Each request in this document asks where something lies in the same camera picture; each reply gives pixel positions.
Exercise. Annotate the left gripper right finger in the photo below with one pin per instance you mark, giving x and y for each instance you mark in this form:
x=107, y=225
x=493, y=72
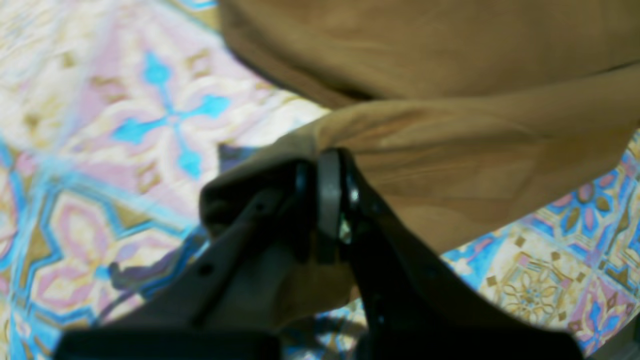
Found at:
x=405, y=285

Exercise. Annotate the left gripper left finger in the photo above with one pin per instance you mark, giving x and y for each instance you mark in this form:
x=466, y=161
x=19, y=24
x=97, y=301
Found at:
x=283, y=218

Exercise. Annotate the brown t-shirt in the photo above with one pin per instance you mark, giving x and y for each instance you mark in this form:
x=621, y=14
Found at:
x=464, y=115

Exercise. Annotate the patterned tablecloth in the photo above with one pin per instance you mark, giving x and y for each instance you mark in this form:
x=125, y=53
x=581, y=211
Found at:
x=114, y=113

